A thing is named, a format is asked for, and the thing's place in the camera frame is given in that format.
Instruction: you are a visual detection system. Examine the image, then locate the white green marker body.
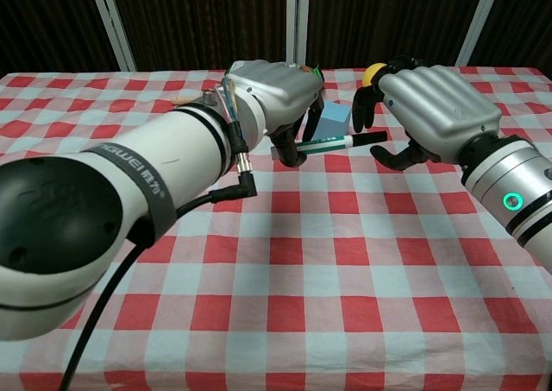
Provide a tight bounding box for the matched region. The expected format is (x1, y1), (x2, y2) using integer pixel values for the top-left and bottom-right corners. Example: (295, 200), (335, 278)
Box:
(294, 134), (354, 157)

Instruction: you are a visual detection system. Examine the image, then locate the white partition post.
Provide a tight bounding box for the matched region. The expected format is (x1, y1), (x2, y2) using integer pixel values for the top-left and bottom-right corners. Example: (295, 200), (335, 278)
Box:
(455, 0), (506, 68)
(285, 0), (309, 66)
(85, 0), (139, 73)

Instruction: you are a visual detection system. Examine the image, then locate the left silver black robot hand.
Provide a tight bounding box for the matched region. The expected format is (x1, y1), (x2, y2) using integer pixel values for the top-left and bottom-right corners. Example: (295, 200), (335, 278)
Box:
(223, 60), (326, 168)

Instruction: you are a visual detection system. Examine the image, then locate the light blue cube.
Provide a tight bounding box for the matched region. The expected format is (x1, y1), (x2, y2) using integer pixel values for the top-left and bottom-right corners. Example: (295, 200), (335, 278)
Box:
(316, 101), (352, 142)

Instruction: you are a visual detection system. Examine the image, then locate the red white checkered tablecloth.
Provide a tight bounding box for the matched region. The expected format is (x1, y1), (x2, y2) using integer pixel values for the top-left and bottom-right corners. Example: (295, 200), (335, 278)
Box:
(0, 66), (552, 391)

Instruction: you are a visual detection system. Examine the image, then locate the dark brown partition panel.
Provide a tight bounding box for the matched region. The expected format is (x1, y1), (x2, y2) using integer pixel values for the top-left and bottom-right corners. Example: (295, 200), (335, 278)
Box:
(0, 0), (121, 78)
(305, 0), (493, 69)
(473, 0), (552, 69)
(104, 0), (291, 72)

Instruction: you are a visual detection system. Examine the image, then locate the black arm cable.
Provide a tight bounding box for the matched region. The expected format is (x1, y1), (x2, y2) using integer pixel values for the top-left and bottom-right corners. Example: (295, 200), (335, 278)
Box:
(57, 79), (260, 391)

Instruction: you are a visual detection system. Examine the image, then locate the grey velcro strap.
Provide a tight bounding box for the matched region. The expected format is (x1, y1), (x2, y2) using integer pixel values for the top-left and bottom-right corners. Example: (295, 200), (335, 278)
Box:
(80, 142), (176, 242)

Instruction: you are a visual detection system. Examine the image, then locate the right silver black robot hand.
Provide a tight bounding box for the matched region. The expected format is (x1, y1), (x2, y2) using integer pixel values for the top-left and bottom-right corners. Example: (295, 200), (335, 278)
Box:
(352, 54), (503, 173)

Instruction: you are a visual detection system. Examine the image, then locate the black marker cap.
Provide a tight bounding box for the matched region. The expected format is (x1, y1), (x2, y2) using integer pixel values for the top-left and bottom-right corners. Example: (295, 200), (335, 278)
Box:
(349, 130), (388, 148)

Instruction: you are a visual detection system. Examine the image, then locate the yellow ball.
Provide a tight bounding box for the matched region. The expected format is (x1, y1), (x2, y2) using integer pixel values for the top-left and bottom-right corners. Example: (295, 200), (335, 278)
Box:
(361, 62), (387, 88)

